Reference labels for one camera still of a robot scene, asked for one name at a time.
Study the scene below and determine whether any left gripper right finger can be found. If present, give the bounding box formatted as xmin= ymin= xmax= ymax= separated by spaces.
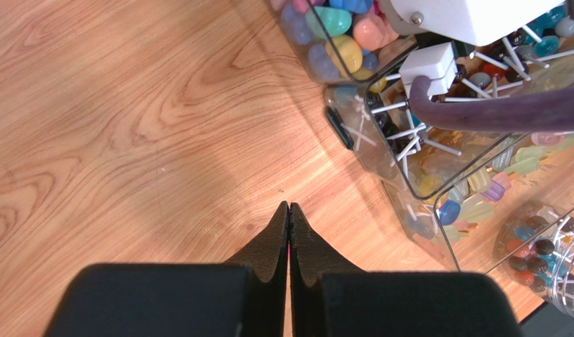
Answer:
xmin=289 ymin=203 xmax=364 ymax=336

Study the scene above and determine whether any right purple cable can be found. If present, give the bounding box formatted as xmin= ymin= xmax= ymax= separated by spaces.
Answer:
xmin=409 ymin=74 xmax=574 ymax=133

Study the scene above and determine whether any clear box of lollipops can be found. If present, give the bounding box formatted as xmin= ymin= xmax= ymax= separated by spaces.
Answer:
xmin=326 ymin=6 xmax=574 ymax=200

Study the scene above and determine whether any clear round jar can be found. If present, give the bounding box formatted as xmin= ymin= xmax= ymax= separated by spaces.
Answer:
xmin=493 ymin=201 xmax=574 ymax=318

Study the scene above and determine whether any clear box of star candies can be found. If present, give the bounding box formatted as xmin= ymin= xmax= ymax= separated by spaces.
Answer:
xmin=267 ymin=0 xmax=418 ymax=84

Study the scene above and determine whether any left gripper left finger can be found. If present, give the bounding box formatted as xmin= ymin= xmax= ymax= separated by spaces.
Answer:
xmin=223 ymin=201 xmax=289 ymax=336

